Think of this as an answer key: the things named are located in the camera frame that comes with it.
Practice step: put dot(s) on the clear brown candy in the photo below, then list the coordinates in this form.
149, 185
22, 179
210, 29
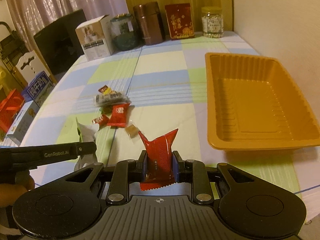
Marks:
131, 130

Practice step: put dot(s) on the red gift bag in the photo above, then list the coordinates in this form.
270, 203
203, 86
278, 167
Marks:
9, 107

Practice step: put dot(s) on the checkered tablecloth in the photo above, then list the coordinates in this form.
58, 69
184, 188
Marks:
167, 87

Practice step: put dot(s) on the black metal rack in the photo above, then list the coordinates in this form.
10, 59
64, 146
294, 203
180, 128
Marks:
12, 49

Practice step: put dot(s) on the left hand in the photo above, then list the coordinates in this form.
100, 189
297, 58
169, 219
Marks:
9, 193

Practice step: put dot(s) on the white product box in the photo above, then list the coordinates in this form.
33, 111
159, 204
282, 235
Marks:
95, 38

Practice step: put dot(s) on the brown yellow candy packet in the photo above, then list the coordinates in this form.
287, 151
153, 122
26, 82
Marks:
106, 90

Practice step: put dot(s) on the red festive pouch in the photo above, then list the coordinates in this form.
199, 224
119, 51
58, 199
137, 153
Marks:
179, 21

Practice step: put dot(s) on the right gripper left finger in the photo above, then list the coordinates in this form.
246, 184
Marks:
141, 166

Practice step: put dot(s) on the light blue box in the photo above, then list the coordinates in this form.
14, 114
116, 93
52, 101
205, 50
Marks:
22, 122

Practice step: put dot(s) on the clear jar of nuts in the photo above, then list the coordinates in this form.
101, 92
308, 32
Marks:
212, 22

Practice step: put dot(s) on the long red snack packet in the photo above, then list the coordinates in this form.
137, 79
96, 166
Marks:
159, 172

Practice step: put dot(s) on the brown metal thermos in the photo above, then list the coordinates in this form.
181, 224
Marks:
149, 20

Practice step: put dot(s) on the blue milk carton box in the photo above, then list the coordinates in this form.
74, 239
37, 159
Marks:
39, 89

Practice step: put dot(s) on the white wooden chair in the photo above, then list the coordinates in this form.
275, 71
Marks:
29, 65

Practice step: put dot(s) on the orange plastic tray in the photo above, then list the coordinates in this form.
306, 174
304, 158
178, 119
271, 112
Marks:
253, 103

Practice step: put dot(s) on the pink curtain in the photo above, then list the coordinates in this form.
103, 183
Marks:
30, 16

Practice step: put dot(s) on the square red candy packet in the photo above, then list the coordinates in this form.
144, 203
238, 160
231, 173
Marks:
119, 115

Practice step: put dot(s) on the green white snack packet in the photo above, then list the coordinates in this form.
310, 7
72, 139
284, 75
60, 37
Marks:
87, 133

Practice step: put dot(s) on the grey clear snack packet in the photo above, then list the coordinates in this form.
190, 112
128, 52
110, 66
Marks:
110, 99

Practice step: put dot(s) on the green glass jar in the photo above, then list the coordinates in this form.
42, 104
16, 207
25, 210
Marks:
123, 32

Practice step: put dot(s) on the black monitor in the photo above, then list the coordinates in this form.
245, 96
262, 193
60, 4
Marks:
58, 42

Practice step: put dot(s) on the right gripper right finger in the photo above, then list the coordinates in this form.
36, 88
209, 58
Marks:
177, 166

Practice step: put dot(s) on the green brown cake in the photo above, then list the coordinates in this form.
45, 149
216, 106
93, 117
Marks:
105, 109

